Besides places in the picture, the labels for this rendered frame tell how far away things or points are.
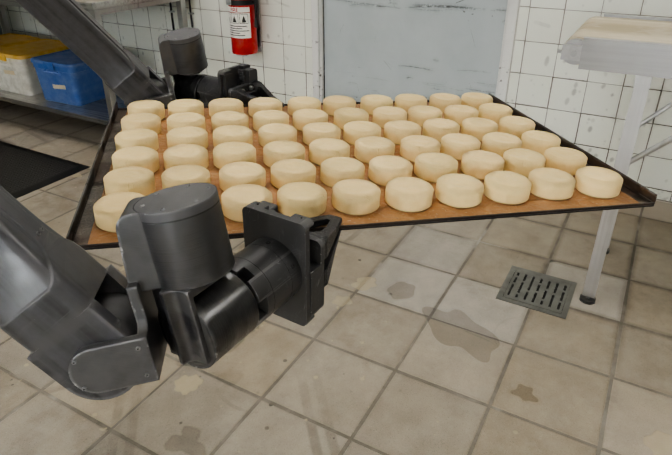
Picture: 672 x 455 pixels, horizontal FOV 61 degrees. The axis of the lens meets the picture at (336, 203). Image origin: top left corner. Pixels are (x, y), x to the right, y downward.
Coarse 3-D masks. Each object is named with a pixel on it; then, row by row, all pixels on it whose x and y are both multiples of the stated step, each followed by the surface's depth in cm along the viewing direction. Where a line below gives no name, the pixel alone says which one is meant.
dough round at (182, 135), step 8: (176, 128) 72; (184, 128) 72; (192, 128) 72; (200, 128) 73; (168, 136) 70; (176, 136) 70; (184, 136) 70; (192, 136) 70; (200, 136) 70; (168, 144) 70; (176, 144) 69; (200, 144) 70
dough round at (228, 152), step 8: (224, 144) 68; (232, 144) 68; (240, 144) 68; (248, 144) 68; (216, 152) 66; (224, 152) 66; (232, 152) 66; (240, 152) 66; (248, 152) 66; (216, 160) 66; (224, 160) 65; (232, 160) 65; (240, 160) 65; (248, 160) 66
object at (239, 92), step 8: (232, 88) 88; (240, 88) 89; (248, 88) 91; (256, 88) 91; (264, 88) 91; (232, 96) 88; (240, 96) 88; (248, 96) 88; (256, 96) 91; (264, 96) 91; (272, 96) 90
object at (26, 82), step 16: (0, 48) 373; (16, 48) 373; (32, 48) 373; (48, 48) 374; (64, 48) 375; (0, 64) 363; (16, 64) 356; (32, 64) 360; (0, 80) 373; (16, 80) 364; (32, 80) 363
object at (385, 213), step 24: (216, 168) 66; (264, 168) 67; (384, 192) 63; (576, 192) 65; (360, 216) 57; (384, 216) 58; (408, 216) 58; (432, 216) 58; (456, 216) 58; (96, 240) 51
